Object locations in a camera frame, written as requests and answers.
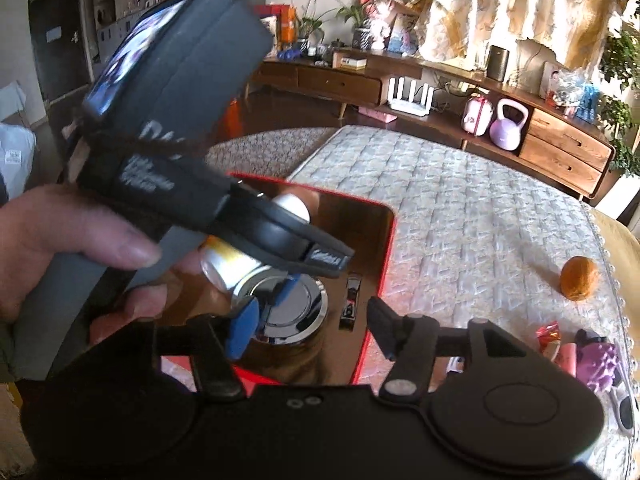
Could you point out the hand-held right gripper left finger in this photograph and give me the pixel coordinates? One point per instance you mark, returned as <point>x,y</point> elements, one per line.
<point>244,329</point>

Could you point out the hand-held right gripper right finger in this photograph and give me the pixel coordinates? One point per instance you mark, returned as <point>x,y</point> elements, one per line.
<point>384,330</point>

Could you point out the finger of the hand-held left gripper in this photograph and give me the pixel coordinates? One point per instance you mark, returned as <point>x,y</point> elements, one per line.
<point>325,255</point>
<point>284,292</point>

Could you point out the round chrome lid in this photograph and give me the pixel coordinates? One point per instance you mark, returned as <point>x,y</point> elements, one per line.
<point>306,310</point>

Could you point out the red-rimmed brown tray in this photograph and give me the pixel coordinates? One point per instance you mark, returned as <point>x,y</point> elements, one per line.
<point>360,240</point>

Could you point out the white yellow can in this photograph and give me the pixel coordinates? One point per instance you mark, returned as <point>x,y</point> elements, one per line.
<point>225,265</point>

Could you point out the orange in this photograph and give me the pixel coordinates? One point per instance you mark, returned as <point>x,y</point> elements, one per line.
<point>580,278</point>

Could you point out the person's left hand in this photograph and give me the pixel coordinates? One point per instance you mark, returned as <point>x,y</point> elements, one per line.
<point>65,240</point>

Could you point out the white capped brown bottle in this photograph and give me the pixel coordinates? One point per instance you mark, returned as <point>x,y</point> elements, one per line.
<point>300,205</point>

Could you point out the speckled beige rug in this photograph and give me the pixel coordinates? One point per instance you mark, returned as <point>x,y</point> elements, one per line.
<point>265,152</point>

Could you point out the orange box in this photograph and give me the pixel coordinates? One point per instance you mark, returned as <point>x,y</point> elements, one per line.
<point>287,25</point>

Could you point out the thin leafed potted plant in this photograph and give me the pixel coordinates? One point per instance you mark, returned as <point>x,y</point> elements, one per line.
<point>307,30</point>

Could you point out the dark door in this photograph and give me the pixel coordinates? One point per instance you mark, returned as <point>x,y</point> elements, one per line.
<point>60,40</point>

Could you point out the quilted grey mat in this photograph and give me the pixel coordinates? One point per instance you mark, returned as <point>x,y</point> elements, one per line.
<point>475,220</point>

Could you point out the flat pink box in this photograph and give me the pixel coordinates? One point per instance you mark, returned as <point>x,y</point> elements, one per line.
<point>378,114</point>

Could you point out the brown white flat box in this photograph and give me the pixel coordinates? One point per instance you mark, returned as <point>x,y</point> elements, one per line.
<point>350,61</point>

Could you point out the red snack packet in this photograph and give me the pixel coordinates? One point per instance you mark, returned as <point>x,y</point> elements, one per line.
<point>547,337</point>

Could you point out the white router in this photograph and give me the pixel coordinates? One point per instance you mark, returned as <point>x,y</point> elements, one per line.
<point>410,102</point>

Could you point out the plant in patterned pot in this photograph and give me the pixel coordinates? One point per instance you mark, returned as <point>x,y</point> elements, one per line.
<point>359,30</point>

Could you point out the pink ribbed box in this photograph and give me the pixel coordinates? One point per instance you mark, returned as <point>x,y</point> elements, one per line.
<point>567,358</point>

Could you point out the white bag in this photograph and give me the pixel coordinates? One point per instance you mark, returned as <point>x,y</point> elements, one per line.
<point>15,155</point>

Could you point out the pink plush doll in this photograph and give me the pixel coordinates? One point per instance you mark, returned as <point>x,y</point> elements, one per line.
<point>380,17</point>

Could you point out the pink toy case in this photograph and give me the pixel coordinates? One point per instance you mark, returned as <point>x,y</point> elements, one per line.
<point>476,116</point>

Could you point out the blue picture card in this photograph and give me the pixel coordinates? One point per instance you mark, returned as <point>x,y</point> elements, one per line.
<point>402,35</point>

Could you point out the purple kettlebell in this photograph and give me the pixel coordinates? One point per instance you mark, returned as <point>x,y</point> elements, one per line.
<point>507,130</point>

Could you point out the purple toy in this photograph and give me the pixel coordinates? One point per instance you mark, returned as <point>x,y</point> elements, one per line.
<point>602,365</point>

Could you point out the yellow woven floor mat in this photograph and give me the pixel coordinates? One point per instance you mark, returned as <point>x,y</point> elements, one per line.
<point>617,240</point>

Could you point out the white sunglasses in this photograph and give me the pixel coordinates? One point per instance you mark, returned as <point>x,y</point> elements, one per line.
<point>625,405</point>

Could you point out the black speaker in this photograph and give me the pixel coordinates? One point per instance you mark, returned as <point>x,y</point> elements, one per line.
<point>497,63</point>

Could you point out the wooden tv cabinet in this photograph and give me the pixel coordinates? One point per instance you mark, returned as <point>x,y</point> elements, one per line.
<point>565,145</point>

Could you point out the clear plastic bag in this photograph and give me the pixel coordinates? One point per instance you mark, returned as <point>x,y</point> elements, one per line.
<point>562,90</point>

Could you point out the patterned cream cloth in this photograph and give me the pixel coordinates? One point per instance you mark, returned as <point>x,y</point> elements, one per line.
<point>500,5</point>

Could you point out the blue packet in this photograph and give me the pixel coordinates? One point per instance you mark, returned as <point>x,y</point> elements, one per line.
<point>590,102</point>

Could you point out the green plant white pot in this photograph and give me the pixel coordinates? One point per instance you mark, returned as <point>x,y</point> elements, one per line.
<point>622,110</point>

